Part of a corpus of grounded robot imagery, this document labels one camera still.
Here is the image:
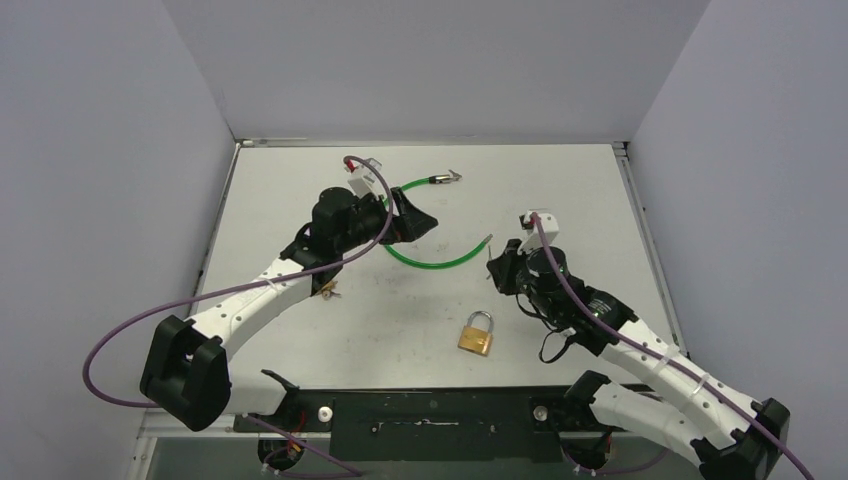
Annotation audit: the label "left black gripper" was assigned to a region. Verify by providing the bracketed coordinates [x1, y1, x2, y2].
[337, 187, 437, 254]

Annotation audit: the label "green cable lock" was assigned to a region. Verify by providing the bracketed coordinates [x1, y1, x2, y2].
[384, 170, 493, 271]

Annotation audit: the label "brass padlock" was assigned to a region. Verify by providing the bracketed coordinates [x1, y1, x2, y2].
[457, 311, 494, 357]
[317, 280, 341, 300]

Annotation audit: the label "brass padlock keys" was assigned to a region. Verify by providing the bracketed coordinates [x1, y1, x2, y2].
[485, 244, 493, 280]

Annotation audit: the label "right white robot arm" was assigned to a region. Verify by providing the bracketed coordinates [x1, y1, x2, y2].
[486, 239, 790, 479]

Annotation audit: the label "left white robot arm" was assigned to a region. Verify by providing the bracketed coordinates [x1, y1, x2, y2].
[140, 187, 438, 431]

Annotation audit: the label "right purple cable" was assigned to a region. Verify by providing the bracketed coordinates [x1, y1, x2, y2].
[528, 211, 816, 480]

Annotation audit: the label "purple cable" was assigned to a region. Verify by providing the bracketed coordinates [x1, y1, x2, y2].
[528, 211, 816, 480]
[81, 154, 397, 409]

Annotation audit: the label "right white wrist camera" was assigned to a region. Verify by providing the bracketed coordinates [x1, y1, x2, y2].
[518, 209, 559, 254]

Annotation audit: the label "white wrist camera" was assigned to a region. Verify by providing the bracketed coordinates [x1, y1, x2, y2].
[518, 209, 559, 254]
[343, 155, 385, 199]

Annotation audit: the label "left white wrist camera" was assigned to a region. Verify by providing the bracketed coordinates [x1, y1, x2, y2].
[343, 155, 385, 199]

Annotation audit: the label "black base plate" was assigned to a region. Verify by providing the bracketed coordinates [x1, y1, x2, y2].
[262, 386, 615, 463]

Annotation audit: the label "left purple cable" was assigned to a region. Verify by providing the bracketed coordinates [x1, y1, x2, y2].
[81, 154, 397, 409]

